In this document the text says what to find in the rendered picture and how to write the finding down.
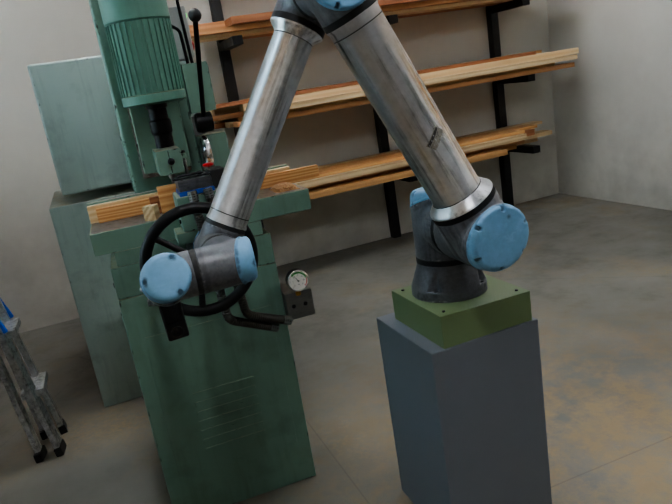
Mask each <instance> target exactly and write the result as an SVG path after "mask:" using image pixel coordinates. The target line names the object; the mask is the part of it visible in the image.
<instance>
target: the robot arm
mask: <svg viewBox="0 0 672 504"><path fill-rule="evenodd" d="M270 21H271V24H272V26H273V28H274V32H273V35H272V38H271V40H270V43H269V46H268V49H267V52H266V54H265V57H264V60H263V63H262V65H261V68H260V71H259V74H258V76H257V79H256V82H255V85H254V88H253V90H252V93H251V96H250V99H249V101H248V104H247V107H246V110H245V112H244V115H243V118H242V121H241V124H240V126H239V129H238V132H237V135H236V137H235V140H234V143H233V146H232V148H231V151H230V154H229V157H228V160H227V162H226V165H225V168H224V171H223V173H222V176H221V179H220V182H219V185H218V187H217V190H216V193H215V196H214V198H213V201H212V204H211V207H210V209H209V212H208V214H207V215H206V218H205V220H204V223H203V226H202V228H201V230H200V231H199V232H198V233H197V235H196V236H195V238H194V241H193V249H191V250H186V251H182V252H177V253H160V254H157V255H155V256H153V257H151V258H150V259H149V260H148V261H147V262H146V263H145V264H144V266H143V267H142V269H141V272H140V277H139V282H140V287H141V288H140V292H143V293H144V294H145V296H146V297H147V298H148V299H147V303H148V307H151V306H158V307H159V310H160V314H161V317H162V320H163V324H164V327H165V330H166V333H167V337H168V340H169V341H174V340H177V339H180V338H183V337H186V336H189V330H188V327H187V323H186V320H185V316H184V313H183V309H182V306H181V302H180V301H181V300H184V299H187V298H191V297H195V296H199V295H202V294H206V293H210V292H214V291H218V290H222V289H225V288H229V287H233V286H237V285H240V284H247V283H248V282H251V281H254V280H256V279H257V277H258V271H257V265H256V260H255V256H254V252H253V248H252V245H251V242H250V239H249V238H248V237H246V236H244V235H245V232H246V229H247V227H246V226H247V224H248V221H249V218H250V215H251V213H252V210H253V207H254V204H255V202H256V199H257V196H258V194H259V191H260V188H261V185H262V183H263V180H264V177H265V174H266V172H267V169H268V166H269V164H270V161H271V158H272V155H273V153H274V150H275V147H276V144H277V142H278V139H279V136H280V134H281V131H282V128H283V125H284V123H285V120H286V117H287V114H288V112H289V109H290V106H291V103H292V101H293V98H294V95H295V93H296V90H297V87H298V84H299V82H300V79H301V76H302V73H303V71H304V68H305V65H306V63H307V60H308V57H309V54H310V52H311V49H312V47H313V46H314V45H316V44H319V43H321V42H322V40H323V38H324V35H325V33H326V34H327V36H329V37H330V38H331V40H332V41H333V43H334V45H335V46H336V48H337V50H338V51H339V53H340V54H341V56H342V58H343V59H344V61H345V62H346V64H347V66H348V67H349V69H350V71H351V72H352V74H353V75H354V77H355V79H356V80H357V82H358V83H359V85H360V87H361V88H362V90H363V92H364V93H365V95H366V96H367V98H368V100H369V101H370V103H371V104H372V106H373V108H374V109H375V111H376V113H377V114H378V116H379V117H380V119H381V121H382V122H383V124H384V126H385V127H386V129H387V130H388V132H389V134H390V135H391V137H392V138H393V140H394V142H395V143H396V145H397V147H398V148H399V150H400V151H401V153H402V155H403V156H404V158H405V159H406V161H407V163H408V164H409V166H410V168H411V169H412V171H413V172H414V174H415V176H416V177H417V179H418V180H419V182H420V184H421V185H422V187H421V188H418V189H415V190H413V191H412V192H411V193H410V210H411V218H412V227H413V236H414V245H415V254H416V263H417V265H416V269H415V273H414V277H413V281H412V285H411V288H412V295H413V296H414V297H415V298H416V299H418V300H421V301H425V302H431V303H452V302H460V301H465V300H469V299H472V298H475V297H478V296H480V295H482V294H483V293H485V292H486V290H487V288H488V287H487V279H486V276H485V274H484V272H483V270H485V271H490V272H497V271H501V270H504V269H506V268H508V267H510V266H511V265H512V264H514V263H515V262H516V261H517V260H518V259H519V258H520V256H521V255H522V253H523V250H524V249H525V247H526V245H527V242H528V236H529V227H528V222H527V220H526V219H525V216H524V214H523V213H522V212H521V211H520V210H519V209H518V208H516V207H515V206H513V205H511V204H506V203H504V202H503V201H502V199H501V197H500V196H499V194H498V192H497V190H496V189H495V187H494V185H493V183H492V182H491V181H490V180H489V179H487V178H482V177H478V176H477V175H476V173H475V171H474V170H473V168H472V166H471V164H470V163H469V161H468V159H467V157H466V156H465V154H464V152H463V150H462V149H461V147H460V145H459V143H458V142H457V140H456V138H455V137H454V135H453V133H452V131H451V130H450V128H449V126H448V124H447V123H446V121H445V119H444V117H443V116H442V114H441V112H440V110H439V109H438V107H437V105H436V104H435V102H434V100H433V98H432V97H431V95H430V93H429V91H428V90H427V88H426V86H425V84H424V83H423V81H422V79H421V77H420V76H419V74H418V72H417V71H416V69H415V67H414V65H413V64H412V62H411V60H410V58H409V57H408V55H407V53H406V51H405V50H404V48H403V46H402V45H401V43H400V41H399V39H398V38H397V36H396V34H395V32H394V31H393V29H392V27H391V25H390V24H389V22H388V20H387V18H386V17H385V15H384V13H383V12H382V10H381V8H380V6H379V5H378V0H277V2H276V5H275V8H274V10H273V13H272V16H271V19H270Z"/></svg>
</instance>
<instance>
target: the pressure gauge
mask: <svg viewBox="0 0 672 504"><path fill-rule="evenodd" d="M297 280H299V282H298V281H297ZM285 281H286V284H287V285H288V287H289V288H290V289H291V290H293V291H295V293H296V296H299V295H301V291H303V290H304V289H305V288H306V287H307V286H308V283H309V277H308V275H307V273H306V272H304V271H303V270H301V269H299V268H294V269H291V270H290V271H289V272H288V273H287V275H286V278H285Z"/></svg>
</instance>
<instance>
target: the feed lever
mask: <svg viewBox="0 0 672 504"><path fill-rule="evenodd" d="M188 17H189V19H190V20H191V21H192V22H193V30H194V41H195V52H196V63H197V74H198V85H199V96H200V107H201V113H195V115H194V120H195V125H196V129H197V131H198V132H199V133H202V134H205V133H206V132H208V131H213V130H214V121H213V117H212V114H211V112H210V111H207V112H206V111H205V99H204V87H203V75H202V63H201V51H200V39H199V27H198V21H200V19H201V17H202V14H201V12H200V10H198V9H197V8H192V9H190V10H189V12H188Z"/></svg>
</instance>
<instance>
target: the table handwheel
mask: <svg viewBox="0 0 672 504"><path fill-rule="evenodd" d="M211 204H212V203H209V202H192V203H187V204H183V205H180V206H177V207H175V208H173V209H171V210H169V211H167V212H166V213H164V214H163V215H162V216H160V217H159V218H158V219H157V220H156V221H155V222H154V223H153V225H152V226H151V227H150V229H149V230H148V232H147V233H146V235H145V237H144V240H143V242H142V245H141V249H140V256H139V265H140V272H141V269H142V267H143V266H144V264H145V263H146V262H147V261H148V260H149V259H150V258H151V257H152V251H153V248H154V245H155V243H157V244H159V245H162V246H164V247H166V248H168V249H170V250H173V251H175V252H176V253H177V252H182V251H186V250H191V249H193V243H189V244H186V249H184V248H182V247H179V246H177V245H175V244H173V243H171V242H169V241H167V240H165V239H163V238H161V237H159V235H160V234H161V232H162V231H163V230H164V229H165V228H166V227H167V226H168V225H169V224H171V223H172V222H174V221H175V220H177V219H179V218H181V217H184V216H187V215H191V214H198V213H203V214H208V212H209V209H210V207H211ZM246 227H247V229H246V232H245V235H244V236H246V237H248V238H249V239H250V242H251V245H252V248H253V252H254V256H255V260H256V265H257V267H258V248H257V244H256V240H255V238H254V235H253V233H252V231H251V230H250V228H249V227H248V225H247V226H246ZM252 283H253V281H251V282H248V283H247V284H240V285H238V286H237V287H236V289H235V290H234V291H233V292H232V293H230V294H229V295H228V296H227V297H225V298H223V299H222V300H220V301H218V302H215V303H212V304H208V305H206V300H205V294H202V295H199V306H195V305H188V304H184V303H181V306H182V309H183V313H184V315H185V316H192V317H202V316H209V315H213V314H217V313H220V312H222V311H224V310H226V309H228V308H230V307H231V306H233V305H234V304H235V303H237V302H238V301H239V300H240V299H241V298H242V297H243V296H244V295H245V294H246V292H247V291H248V289H249V288H250V286H251V285H252Z"/></svg>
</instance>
